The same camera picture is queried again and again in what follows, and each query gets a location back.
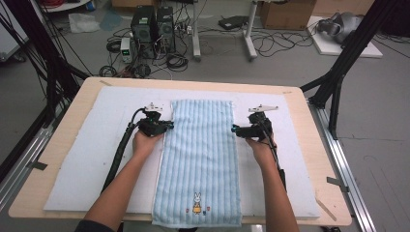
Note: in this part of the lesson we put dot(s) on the white-legged desk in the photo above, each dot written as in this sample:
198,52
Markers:
195,32

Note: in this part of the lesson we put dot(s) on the white floor board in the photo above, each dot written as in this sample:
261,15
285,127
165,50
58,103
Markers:
328,48

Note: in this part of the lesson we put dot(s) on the black metal frame stand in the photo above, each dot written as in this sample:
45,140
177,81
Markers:
35,42
354,42

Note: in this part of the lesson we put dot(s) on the person's right hand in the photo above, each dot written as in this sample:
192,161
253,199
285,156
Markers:
264,151

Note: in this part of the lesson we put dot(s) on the wooden table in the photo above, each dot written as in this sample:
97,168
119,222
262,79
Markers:
316,129

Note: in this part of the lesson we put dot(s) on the grey helmet-like device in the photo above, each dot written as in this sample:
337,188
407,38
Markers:
341,25

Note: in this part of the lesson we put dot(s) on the white round table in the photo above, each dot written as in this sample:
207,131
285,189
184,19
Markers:
64,5

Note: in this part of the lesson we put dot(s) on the black laptop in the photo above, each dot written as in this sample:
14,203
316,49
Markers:
232,22

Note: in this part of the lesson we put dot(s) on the person's left hand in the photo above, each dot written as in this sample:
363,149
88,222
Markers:
145,146

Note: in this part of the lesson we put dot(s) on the teal sheet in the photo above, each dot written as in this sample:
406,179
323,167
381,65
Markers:
111,21

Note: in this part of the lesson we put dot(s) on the large cardboard box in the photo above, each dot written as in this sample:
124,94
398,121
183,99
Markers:
129,3

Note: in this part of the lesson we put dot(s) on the white foam board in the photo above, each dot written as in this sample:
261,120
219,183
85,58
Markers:
112,106

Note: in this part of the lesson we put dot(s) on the white power supply unit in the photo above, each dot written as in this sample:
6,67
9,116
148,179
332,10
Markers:
126,48

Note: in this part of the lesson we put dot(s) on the white plastic bag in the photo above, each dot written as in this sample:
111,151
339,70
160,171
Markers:
83,22

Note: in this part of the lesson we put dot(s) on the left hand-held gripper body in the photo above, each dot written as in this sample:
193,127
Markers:
151,127

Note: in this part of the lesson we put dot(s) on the light blue striped towel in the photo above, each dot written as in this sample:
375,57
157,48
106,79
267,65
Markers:
199,154

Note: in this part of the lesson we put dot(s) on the black tape piece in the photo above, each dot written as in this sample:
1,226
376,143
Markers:
37,165
336,183

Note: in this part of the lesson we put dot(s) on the open cardboard box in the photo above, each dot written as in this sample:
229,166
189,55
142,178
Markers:
286,16

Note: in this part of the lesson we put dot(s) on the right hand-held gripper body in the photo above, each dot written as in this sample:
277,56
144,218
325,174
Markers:
257,130

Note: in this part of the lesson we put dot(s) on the aluminium rail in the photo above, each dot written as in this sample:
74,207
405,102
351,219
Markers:
348,180
25,154

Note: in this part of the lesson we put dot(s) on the black computer tower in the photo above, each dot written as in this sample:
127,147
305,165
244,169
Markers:
143,29
166,29

